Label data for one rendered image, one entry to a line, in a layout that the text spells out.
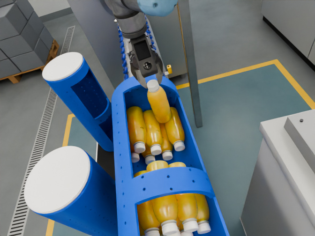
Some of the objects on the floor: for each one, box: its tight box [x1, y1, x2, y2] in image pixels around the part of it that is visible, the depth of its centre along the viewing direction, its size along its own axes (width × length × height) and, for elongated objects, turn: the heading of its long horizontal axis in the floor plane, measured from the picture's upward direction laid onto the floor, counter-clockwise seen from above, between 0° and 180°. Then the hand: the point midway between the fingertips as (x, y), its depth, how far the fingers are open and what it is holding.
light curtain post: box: [177, 0, 203, 128], centre depth 145 cm, size 6×6×170 cm
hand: (152, 84), depth 72 cm, fingers closed on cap, 4 cm apart
